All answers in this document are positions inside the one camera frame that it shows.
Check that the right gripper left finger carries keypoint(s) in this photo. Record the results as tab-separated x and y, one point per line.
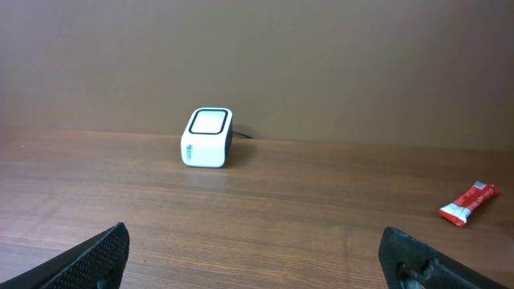
97	263

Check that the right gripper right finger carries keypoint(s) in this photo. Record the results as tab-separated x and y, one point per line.
409	263

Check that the white barcode scanner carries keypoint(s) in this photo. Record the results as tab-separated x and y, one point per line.
207	139

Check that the red toothpaste tube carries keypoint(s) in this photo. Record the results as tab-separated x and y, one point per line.
460	209

